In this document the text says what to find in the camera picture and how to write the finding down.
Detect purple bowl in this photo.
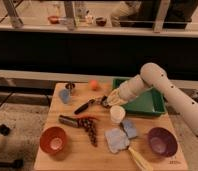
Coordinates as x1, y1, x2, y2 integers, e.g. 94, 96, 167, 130
148, 127, 178, 157

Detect black handled peeler tool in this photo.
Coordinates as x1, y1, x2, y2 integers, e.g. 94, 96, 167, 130
74, 96, 110, 115

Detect large blue sponge cloth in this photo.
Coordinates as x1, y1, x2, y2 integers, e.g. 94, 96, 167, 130
105, 128, 130, 154

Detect small blue sponge cloth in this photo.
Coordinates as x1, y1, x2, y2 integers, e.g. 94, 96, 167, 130
122, 119, 138, 139

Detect orange ball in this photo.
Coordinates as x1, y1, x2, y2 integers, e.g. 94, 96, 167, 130
89, 80, 99, 91

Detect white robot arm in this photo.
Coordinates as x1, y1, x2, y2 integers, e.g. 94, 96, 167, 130
106, 63, 198, 137

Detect orange bowl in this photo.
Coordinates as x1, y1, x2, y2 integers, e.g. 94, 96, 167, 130
40, 127, 67, 155

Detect green plastic tray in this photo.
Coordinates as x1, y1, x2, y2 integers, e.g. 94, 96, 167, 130
112, 77, 166, 117

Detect red chili pepper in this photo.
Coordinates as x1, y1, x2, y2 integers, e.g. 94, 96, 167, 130
75, 115, 99, 121

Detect purple grape bunch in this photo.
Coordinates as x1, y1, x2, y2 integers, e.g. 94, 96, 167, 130
80, 118, 97, 146

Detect light blue small cup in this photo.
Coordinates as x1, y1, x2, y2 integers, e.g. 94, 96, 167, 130
59, 89, 70, 104

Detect white cup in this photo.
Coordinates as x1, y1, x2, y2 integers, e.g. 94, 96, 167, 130
110, 106, 126, 123

